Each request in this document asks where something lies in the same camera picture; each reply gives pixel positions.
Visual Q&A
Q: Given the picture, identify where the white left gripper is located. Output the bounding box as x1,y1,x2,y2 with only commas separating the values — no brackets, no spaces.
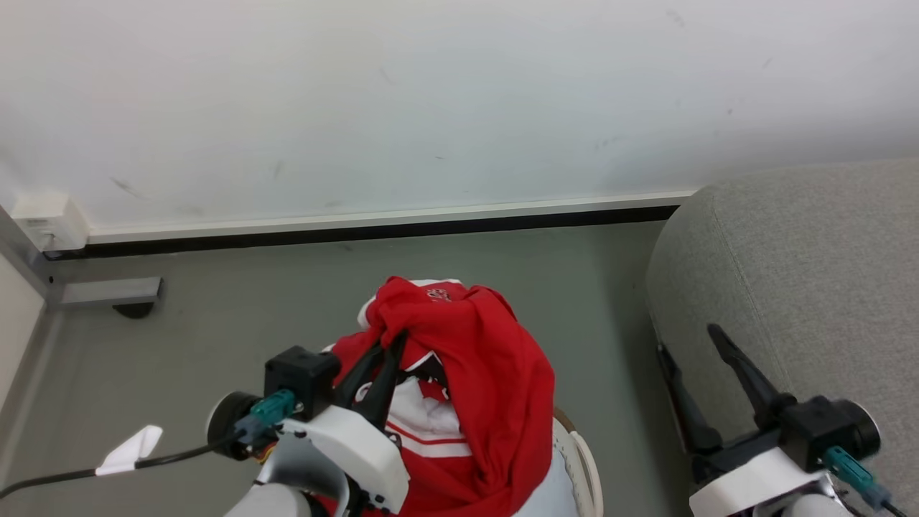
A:
279,331,411,516

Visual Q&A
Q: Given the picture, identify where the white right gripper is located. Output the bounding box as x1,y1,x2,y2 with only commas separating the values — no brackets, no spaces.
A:
656,323,828,517

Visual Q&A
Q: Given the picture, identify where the red and white shirt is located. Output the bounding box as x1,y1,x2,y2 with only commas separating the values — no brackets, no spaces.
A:
314,276,556,517

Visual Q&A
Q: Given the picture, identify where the white laundry basket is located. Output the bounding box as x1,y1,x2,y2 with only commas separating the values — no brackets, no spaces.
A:
516,409,605,517

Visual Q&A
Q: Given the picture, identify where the grey fabric sofa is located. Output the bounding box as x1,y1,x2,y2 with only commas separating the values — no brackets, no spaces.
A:
645,158,919,517

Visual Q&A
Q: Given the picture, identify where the teal left cable connector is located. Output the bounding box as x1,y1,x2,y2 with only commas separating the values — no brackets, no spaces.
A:
234,389,297,446

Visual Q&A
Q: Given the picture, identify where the teal cable connector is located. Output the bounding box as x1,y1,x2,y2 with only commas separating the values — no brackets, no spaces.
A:
234,389,297,446
823,445,892,511

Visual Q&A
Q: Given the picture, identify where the teal right cable connector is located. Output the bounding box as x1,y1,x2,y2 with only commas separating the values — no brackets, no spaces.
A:
823,445,892,511

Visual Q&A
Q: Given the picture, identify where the white wall skirting strip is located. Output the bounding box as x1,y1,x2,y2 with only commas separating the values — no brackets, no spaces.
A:
43,190,699,261

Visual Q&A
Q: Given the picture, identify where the white cable tag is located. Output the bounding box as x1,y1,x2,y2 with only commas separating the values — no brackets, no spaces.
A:
95,424,164,477

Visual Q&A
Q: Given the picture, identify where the grey metal frame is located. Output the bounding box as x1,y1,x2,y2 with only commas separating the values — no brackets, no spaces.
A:
0,207,164,311

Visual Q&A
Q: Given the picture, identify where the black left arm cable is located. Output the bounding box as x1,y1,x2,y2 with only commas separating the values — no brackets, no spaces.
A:
0,434,248,500

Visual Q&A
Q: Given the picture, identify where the white wall socket box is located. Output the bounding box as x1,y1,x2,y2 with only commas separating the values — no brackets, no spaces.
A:
10,192,90,252

